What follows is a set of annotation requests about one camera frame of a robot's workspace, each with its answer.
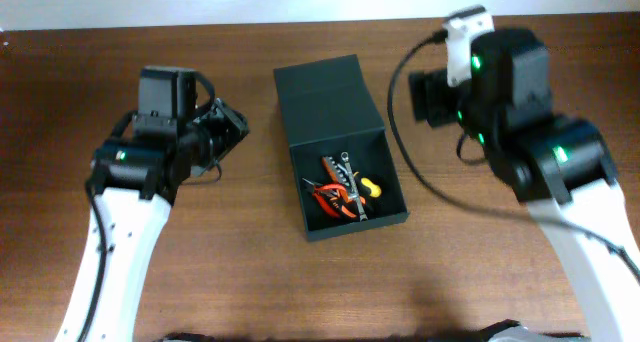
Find black cable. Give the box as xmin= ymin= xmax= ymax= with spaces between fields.
xmin=386 ymin=29 xmax=640 ymax=288
xmin=74 ymin=71 xmax=224 ymax=342

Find orange socket bit rail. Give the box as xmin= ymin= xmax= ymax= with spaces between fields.
xmin=321 ymin=156 xmax=350 ymax=187

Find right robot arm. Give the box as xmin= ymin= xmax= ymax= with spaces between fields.
xmin=409 ymin=28 xmax=639 ymax=341

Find yellow black stubby screwdriver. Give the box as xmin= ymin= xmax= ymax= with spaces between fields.
xmin=360 ymin=177 xmax=382 ymax=198

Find right black cable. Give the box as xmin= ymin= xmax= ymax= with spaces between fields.
xmin=386 ymin=29 xmax=640 ymax=288

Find silver combination wrench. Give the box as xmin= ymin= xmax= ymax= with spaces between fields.
xmin=340 ymin=152 xmax=368 ymax=221

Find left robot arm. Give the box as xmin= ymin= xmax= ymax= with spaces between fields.
xmin=56 ymin=66 xmax=249 ymax=341

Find left black cable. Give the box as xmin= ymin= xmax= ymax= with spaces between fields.
xmin=74 ymin=71 xmax=224 ymax=342

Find orange black long-nose pliers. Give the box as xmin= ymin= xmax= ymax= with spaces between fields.
xmin=303 ymin=176 xmax=381 ymax=221

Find dark green box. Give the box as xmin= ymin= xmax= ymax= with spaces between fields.
xmin=274 ymin=55 xmax=409 ymax=241

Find small red cutting pliers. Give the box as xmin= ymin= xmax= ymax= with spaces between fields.
xmin=306 ymin=183 xmax=358 ymax=221

